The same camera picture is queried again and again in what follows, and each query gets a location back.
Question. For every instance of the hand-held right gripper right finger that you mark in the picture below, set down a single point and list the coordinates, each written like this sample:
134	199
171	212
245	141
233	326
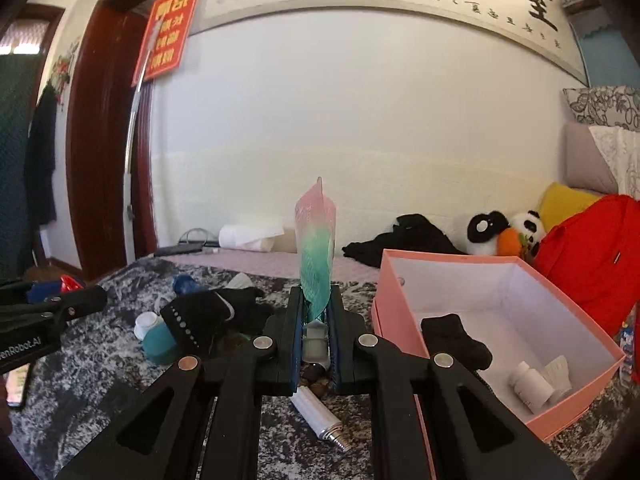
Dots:
336	345

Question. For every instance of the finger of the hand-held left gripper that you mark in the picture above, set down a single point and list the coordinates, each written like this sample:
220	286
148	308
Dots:
80	300

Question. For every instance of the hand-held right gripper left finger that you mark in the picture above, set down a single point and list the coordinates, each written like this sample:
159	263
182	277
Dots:
296	345

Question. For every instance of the pink green sachet packet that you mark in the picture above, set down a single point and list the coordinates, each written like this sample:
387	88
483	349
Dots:
316	260

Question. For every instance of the pink cardboard box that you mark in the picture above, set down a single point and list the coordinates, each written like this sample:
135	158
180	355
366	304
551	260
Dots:
475	285

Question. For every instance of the grey marbled desktop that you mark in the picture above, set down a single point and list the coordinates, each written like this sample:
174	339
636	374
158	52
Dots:
90	385

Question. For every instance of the red plastic piece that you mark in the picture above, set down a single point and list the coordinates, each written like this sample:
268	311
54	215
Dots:
70	284

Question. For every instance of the small brown bottle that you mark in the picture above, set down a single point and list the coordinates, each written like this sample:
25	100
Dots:
315	375

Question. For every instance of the blue cloth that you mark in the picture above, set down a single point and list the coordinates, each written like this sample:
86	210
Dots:
45	291

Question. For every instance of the white and silver tube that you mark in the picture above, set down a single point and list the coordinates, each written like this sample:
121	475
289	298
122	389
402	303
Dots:
315	410

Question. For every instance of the small white jar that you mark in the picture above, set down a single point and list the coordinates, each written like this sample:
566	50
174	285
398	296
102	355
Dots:
147	322

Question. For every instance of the white shuttlecock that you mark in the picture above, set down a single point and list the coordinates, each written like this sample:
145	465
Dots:
557	372
240	281

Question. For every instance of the teal bottle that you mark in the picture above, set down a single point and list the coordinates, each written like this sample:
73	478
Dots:
159	345

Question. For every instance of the black glove with studs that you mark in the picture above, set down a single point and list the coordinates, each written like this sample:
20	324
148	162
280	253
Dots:
205	310

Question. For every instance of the blue bottle cap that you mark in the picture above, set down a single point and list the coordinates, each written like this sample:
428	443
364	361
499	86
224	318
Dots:
187	285

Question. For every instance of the black tablet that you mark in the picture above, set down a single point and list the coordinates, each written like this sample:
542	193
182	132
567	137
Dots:
177	250

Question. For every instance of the black sock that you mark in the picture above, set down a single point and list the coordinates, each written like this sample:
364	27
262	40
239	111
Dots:
450	332

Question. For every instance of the toilet paper roll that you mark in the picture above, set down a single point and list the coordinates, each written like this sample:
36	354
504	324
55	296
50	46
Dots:
250	237

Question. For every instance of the black cloth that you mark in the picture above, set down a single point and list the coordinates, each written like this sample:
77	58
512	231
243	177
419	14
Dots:
405	242

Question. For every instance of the hanging black coat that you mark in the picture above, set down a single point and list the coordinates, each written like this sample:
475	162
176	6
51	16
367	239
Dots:
41	160

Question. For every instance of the dark green curtain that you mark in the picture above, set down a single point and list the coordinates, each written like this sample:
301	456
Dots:
15	160

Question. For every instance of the silver metal pole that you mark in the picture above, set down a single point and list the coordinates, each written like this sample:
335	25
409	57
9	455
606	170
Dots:
131	140

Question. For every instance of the panda plush toy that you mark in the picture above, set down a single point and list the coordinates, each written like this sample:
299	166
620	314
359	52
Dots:
485	232

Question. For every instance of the white plastic bottle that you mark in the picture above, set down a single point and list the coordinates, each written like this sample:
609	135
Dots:
531	385

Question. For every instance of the panda plush with orange carrot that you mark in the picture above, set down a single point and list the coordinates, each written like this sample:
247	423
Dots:
527	227

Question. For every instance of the yellow pillow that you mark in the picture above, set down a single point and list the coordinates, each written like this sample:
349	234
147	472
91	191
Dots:
565	207

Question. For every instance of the red jacket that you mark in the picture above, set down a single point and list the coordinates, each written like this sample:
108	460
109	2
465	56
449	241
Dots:
590	260

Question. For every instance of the colourful packet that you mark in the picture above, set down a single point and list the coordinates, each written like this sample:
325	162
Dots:
628	340

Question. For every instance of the grey headboard cushion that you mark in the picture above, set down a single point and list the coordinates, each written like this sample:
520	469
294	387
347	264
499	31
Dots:
585	160

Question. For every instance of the white lace cloth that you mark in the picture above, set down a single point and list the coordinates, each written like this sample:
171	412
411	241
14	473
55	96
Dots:
622	160

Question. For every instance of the floral pillow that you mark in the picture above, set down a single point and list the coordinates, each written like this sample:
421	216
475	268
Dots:
605	107

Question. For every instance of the blue curtain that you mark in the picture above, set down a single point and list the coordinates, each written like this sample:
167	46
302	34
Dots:
605	55

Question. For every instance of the dark red door frame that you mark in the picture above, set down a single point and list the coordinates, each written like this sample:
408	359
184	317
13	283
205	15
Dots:
95	135

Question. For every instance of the red wall poster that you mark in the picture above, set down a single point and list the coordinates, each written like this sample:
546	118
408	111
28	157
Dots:
167	35

